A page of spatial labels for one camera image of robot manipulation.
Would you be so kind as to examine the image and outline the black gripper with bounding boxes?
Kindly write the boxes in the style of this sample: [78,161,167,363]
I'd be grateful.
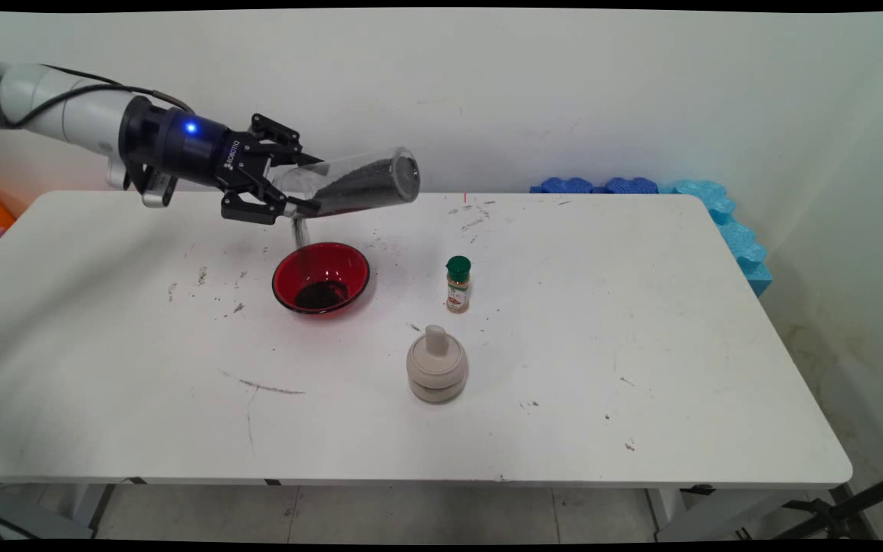
[118,96,325,226]

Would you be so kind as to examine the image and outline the clear plastic jar black grains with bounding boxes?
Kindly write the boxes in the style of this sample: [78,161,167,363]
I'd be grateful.
[271,147,421,223]

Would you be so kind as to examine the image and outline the red bowl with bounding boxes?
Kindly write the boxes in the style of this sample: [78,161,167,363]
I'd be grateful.
[271,241,372,317]

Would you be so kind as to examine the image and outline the black grains pile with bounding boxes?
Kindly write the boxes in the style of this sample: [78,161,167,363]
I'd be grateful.
[294,279,351,311]

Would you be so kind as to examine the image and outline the spice bottle green cap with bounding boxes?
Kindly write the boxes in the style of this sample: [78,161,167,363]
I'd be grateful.
[445,256,472,314]

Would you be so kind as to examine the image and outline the white table leg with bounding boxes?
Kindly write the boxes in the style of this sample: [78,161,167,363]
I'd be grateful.
[70,483,117,537]
[645,488,833,542]

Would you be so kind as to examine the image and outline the light blue foam mat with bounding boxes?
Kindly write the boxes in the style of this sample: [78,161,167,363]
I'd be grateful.
[657,179,773,297]

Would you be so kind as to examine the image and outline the black tripod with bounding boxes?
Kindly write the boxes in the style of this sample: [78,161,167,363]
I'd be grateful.
[737,466,883,541]

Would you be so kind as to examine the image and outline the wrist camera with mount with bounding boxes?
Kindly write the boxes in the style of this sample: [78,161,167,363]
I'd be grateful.
[123,163,179,209]

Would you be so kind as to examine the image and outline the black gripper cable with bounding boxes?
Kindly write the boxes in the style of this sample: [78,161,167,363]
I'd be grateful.
[39,64,197,116]

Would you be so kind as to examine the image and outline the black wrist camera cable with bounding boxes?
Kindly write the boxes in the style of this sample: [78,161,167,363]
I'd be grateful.
[0,84,140,139]

